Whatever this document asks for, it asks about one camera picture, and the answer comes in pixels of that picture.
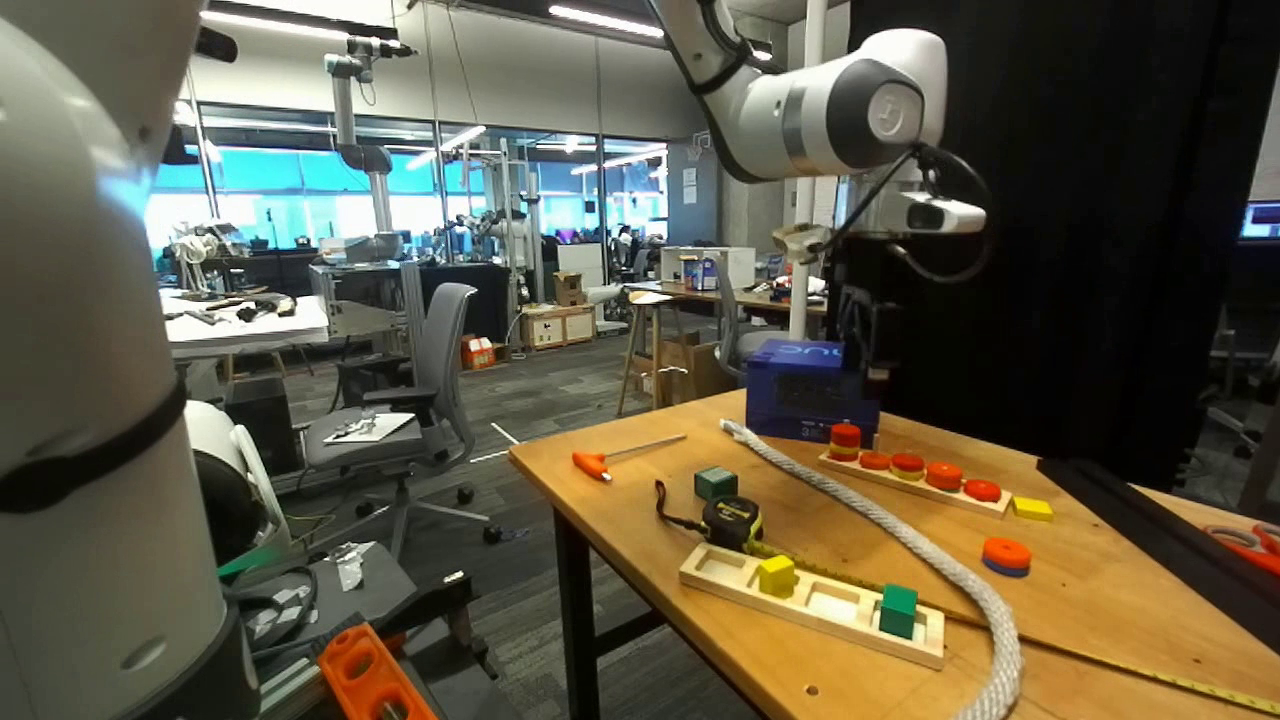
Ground grey office chair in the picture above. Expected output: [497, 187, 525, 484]
[295, 279, 508, 551]

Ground wooden stool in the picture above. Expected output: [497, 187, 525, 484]
[615, 287, 671, 414]

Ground white round device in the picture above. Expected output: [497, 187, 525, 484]
[186, 395, 294, 563]

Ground blue cardboard box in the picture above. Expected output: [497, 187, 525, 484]
[741, 330, 885, 446]

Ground black yellow tape measure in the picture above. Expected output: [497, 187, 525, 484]
[654, 476, 774, 555]

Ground green wooden cube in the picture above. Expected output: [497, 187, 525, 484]
[691, 462, 741, 506]

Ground orange plastic tool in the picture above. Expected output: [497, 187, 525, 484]
[315, 619, 438, 720]

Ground white work table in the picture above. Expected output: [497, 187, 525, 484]
[162, 287, 335, 362]

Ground white braided rope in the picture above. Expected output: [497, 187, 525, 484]
[718, 414, 1029, 720]

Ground yellow wooden block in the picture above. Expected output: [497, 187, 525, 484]
[756, 551, 802, 599]

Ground orange handled scissors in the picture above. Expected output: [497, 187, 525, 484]
[1203, 518, 1280, 581]

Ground wide black curtain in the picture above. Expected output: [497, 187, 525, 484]
[844, 0, 1280, 491]

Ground white paper cup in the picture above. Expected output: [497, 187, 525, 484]
[333, 540, 373, 594]

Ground green wooden block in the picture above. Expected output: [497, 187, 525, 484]
[876, 581, 924, 641]

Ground orange handled screwdriver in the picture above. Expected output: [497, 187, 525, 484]
[573, 430, 691, 484]

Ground yellow measuring tape strip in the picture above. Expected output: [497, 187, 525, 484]
[934, 603, 1280, 720]

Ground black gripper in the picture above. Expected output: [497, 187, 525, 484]
[829, 249, 897, 403]

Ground blue monitor screen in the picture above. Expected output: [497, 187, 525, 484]
[1237, 195, 1280, 243]

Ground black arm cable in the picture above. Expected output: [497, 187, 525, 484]
[824, 138, 1001, 287]

